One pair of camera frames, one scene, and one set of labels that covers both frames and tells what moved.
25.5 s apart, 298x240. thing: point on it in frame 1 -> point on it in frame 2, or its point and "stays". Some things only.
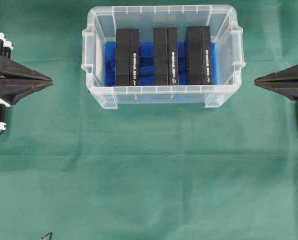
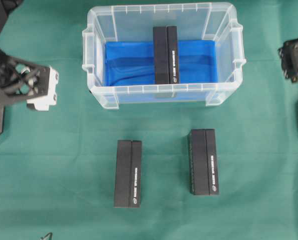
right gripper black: x=292 y=82 -> x=294 y=59
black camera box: x=165 y=56 stays
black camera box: x=198 y=55 -> x=203 y=162
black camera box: x=128 y=73 -> x=128 y=174
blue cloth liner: x=147 y=65 stays
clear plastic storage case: x=167 y=53 stays
